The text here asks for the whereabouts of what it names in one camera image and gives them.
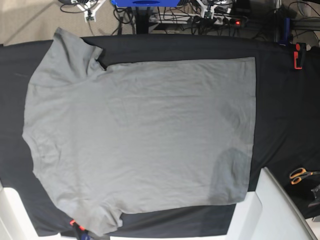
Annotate grey T-shirt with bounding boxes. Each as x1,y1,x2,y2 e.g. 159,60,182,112
22,28,256,236

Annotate black metal tool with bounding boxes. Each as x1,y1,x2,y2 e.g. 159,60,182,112
308,185,320,208

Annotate orange handled scissors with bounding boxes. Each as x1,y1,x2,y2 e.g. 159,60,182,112
289,167,320,185

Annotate white chair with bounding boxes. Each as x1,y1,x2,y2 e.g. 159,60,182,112
226,167,317,240
0,186,39,240

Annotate white chair right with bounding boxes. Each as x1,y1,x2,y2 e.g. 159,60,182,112
226,167,317,240

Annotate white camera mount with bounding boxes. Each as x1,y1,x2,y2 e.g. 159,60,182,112
70,0,106,23
194,0,232,20

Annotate red black clamp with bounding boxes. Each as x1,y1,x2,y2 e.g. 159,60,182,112
293,42,307,70
69,220,91,240

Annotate black stand post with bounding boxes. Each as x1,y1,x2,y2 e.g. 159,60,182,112
134,7,151,35

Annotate red black clamp right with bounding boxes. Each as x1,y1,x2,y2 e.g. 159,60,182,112
293,42,307,70

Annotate white chair left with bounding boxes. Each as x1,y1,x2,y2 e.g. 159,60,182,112
0,186,39,240

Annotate red black clamp bottom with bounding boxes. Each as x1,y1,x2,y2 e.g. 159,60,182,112
69,220,91,240

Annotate blue plastic bin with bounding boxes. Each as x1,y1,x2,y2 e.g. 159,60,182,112
110,0,180,8

